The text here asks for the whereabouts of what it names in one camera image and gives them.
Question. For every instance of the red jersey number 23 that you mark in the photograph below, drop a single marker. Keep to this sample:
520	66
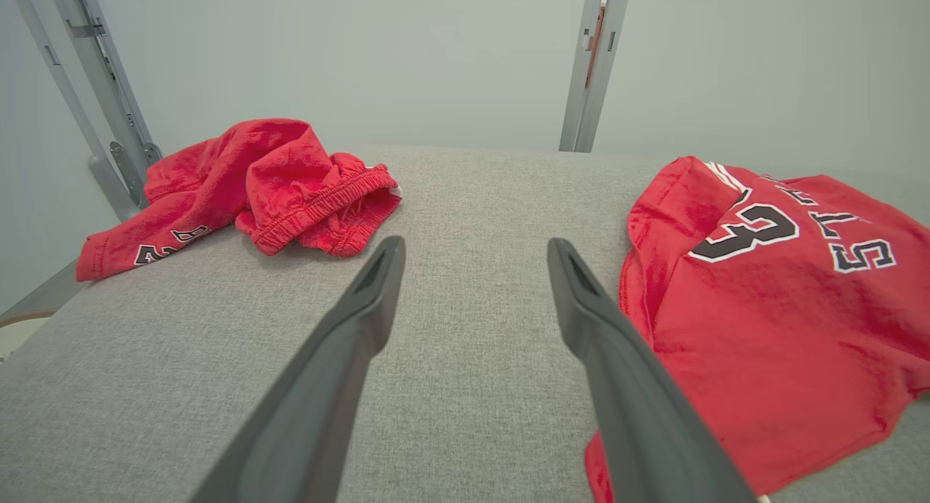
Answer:
763	343

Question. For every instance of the grey metal bracketed frame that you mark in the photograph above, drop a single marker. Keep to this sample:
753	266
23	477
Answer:
109	96

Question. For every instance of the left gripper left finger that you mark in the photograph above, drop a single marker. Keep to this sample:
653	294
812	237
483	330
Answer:
327	372

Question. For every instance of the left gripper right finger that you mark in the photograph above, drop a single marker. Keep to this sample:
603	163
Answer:
632	387

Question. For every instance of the grey wall baseboard strip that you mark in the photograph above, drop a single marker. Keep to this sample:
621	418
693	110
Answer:
43	296

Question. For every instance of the grey double partition post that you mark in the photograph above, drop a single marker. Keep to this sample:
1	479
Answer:
592	67

